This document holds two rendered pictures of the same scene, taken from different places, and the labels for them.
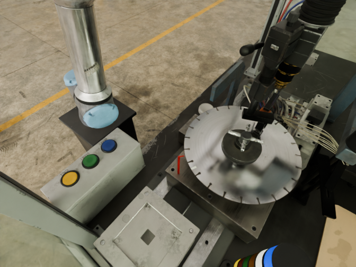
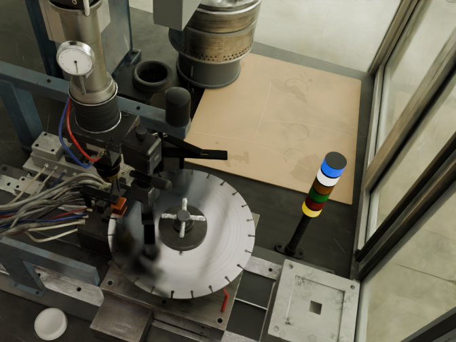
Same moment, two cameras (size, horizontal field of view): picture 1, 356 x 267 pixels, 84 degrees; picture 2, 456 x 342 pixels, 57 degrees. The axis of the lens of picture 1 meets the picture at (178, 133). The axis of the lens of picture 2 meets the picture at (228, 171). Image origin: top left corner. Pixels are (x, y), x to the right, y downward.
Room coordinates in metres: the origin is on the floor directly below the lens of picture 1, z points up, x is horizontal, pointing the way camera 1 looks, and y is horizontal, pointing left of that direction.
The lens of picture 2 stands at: (0.47, 0.26, 1.80)
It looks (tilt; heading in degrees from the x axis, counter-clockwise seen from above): 53 degrees down; 241
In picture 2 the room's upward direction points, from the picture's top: 10 degrees clockwise
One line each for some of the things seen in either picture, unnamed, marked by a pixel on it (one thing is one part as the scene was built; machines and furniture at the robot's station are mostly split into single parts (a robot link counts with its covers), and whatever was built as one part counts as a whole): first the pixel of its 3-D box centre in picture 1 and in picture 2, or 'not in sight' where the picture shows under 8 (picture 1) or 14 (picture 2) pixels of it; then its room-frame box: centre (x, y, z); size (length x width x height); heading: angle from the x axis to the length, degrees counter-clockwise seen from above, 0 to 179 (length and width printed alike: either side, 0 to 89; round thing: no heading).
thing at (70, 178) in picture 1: (71, 179); not in sight; (0.23, 0.30, 0.89); 0.04 x 0.04 x 0.02
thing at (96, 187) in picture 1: (101, 175); not in sight; (0.28, 0.25, 0.82); 0.28 x 0.11 x 0.15; 143
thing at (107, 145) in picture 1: (108, 146); not in sight; (0.34, 0.22, 0.90); 0.04 x 0.04 x 0.02
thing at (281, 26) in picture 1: (272, 62); (143, 167); (0.39, -0.21, 1.17); 0.06 x 0.05 x 0.20; 134
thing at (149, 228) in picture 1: (150, 241); (307, 317); (0.09, 0.07, 0.82); 0.18 x 0.18 x 0.15; 53
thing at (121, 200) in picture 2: (267, 109); (103, 202); (0.47, -0.30, 0.95); 0.10 x 0.03 x 0.07; 143
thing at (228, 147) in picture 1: (242, 143); (183, 224); (0.32, -0.18, 0.96); 0.11 x 0.11 x 0.03
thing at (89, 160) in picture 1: (90, 161); not in sight; (0.29, 0.26, 0.90); 0.04 x 0.04 x 0.02
